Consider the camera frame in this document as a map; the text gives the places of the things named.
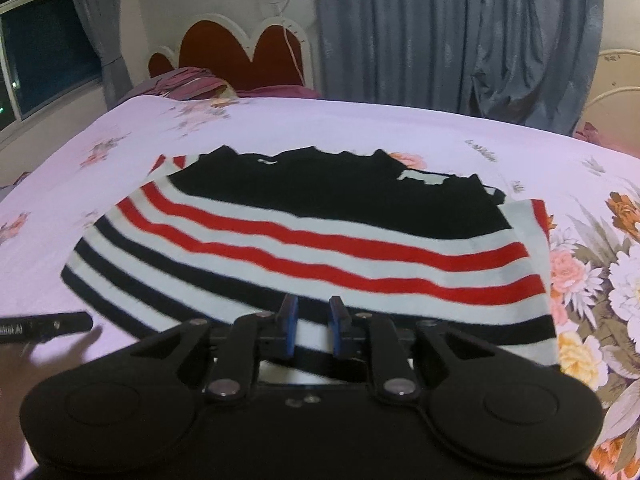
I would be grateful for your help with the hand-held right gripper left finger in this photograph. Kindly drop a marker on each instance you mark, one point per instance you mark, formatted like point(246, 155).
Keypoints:
point(289, 330)

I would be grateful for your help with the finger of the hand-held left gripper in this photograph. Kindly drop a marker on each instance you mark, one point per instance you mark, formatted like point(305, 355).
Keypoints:
point(60, 324)

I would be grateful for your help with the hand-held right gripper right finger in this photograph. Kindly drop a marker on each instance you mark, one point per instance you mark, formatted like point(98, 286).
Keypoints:
point(336, 330)

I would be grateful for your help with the striped knit children's sweater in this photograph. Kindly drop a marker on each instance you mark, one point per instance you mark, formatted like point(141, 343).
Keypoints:
point(310, 240)

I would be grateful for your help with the purple floral bedsheet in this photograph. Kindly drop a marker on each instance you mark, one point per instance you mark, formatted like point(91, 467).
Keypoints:
point(100, 160)

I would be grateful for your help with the window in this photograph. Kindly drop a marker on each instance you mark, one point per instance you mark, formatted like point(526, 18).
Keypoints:
point(50, 55)

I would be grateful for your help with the red heart-shaped headboard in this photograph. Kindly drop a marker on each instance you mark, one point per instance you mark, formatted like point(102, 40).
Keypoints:
point(215, 50)

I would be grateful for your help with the narrow blue curtain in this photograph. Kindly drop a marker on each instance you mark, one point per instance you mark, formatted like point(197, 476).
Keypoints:
point(107, 30)

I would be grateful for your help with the wide blue curtain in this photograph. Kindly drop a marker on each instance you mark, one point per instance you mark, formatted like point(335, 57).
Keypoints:
point(425, 35)

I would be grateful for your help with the cream round headboard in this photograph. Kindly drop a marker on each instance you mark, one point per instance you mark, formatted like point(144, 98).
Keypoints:
point(617, 95)

